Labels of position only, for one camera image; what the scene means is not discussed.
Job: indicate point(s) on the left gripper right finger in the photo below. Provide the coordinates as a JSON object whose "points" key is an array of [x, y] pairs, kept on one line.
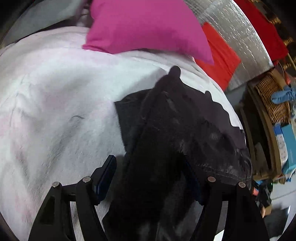
{"points": [[243, 218]]}

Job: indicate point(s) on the blue cloth in basket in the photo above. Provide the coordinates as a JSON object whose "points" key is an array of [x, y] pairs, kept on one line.
{"points": [[287, 94]]}

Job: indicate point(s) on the white bed blanket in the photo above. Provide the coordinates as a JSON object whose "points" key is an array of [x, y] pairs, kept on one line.
{"points": [[58, 119]]}

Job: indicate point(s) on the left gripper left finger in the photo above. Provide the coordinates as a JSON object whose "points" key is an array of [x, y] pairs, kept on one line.
{"points": [[54, 219]]}

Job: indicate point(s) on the grey garment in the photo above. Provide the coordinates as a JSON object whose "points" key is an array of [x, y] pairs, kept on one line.
{"points": [[36, 16]]}

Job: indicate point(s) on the blue tissue box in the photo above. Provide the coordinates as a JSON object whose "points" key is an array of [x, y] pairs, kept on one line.
{"points": [[291, 148]]}

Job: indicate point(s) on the pink pillow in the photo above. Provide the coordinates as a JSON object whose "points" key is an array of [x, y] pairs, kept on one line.
{"points": [[121, 26]]}

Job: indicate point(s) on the silver foil insulation panel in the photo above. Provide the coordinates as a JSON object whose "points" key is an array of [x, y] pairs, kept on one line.
{"points": [[233, 25]]}

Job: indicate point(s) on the black quilted jacket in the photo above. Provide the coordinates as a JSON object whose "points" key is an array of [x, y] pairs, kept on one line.
{"points": [[175, 137]]}

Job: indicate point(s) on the red pillow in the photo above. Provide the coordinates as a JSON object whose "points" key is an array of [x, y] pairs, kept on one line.
{"points": [[225, 58]]}

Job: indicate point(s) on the white tissue pack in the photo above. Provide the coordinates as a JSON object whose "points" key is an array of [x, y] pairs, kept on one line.
{"points": [[281, 144]]}

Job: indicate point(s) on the red cloth on panel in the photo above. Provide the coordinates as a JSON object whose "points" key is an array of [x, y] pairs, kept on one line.
{"points": [[266, 30]]}

